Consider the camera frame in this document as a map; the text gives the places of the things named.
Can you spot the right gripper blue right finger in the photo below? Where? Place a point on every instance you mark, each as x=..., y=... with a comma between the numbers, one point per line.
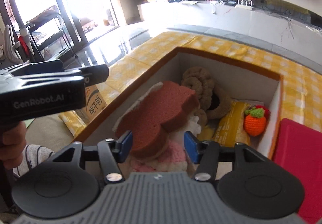
x=204, y=154

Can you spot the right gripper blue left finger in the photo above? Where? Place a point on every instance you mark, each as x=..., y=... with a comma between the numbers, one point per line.
x=111, y=152

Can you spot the brown plush knotted toy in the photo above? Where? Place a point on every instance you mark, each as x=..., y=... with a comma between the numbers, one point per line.
x=214, y=101

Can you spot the toast shaped plush cushion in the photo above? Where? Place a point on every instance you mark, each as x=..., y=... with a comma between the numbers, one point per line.
x=160, y=113

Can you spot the person's left hand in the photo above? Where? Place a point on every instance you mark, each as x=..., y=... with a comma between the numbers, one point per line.
x=12, y=146

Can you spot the yellow snack package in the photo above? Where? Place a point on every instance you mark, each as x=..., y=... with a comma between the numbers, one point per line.
x=230, y=129

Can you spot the pink white knitted item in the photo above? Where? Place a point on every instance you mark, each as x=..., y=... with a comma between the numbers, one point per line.
x=173, y=159

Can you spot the milk carton box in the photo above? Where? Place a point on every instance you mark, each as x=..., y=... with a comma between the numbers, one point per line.
x=94, y=104

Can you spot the orange white cardboard box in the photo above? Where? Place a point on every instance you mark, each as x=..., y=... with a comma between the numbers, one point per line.
x=242, y=81

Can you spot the orange crochet strawberry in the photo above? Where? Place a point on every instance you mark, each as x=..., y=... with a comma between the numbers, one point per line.
x=255, y=120

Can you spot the black metal shelf rack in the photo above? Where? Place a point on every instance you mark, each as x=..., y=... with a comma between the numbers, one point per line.
x=48, y=34

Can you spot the pink plastic box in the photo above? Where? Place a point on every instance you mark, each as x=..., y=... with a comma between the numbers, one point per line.
x=298, y=150

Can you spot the yellow checkered tablecloth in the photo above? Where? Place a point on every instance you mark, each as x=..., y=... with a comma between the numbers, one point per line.
x=301, y=86

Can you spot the white marble tv console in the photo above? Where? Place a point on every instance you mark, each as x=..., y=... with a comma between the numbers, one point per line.
x=260, y=28

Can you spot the white wifi router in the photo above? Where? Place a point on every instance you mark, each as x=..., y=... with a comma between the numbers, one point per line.
x=245, y=4

